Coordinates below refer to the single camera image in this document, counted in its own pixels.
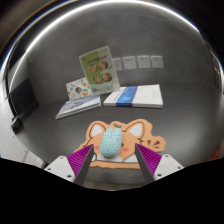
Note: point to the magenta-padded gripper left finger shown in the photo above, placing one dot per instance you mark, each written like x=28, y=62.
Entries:
x=75, y=164

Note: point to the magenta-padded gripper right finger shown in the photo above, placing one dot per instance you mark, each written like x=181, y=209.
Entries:
x=154, y=163

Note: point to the mint green perforated computer mouse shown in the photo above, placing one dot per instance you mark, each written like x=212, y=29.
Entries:
x=111, y=142

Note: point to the orange corgi-shaped mouse pad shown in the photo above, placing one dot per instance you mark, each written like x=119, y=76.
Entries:
x=140, y=135

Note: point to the grey thin booklet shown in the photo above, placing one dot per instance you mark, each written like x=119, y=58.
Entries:
x=78, y=106

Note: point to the white book with blue stripe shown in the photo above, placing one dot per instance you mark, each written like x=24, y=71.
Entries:
x=140, y=96

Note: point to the small white colourful printed card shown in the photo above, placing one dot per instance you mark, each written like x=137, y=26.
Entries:
x=78, y=89

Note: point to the white wall socket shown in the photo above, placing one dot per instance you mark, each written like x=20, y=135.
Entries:
x=157, y=61
x=129, y=62
x=143, y=61
x=118, y=64

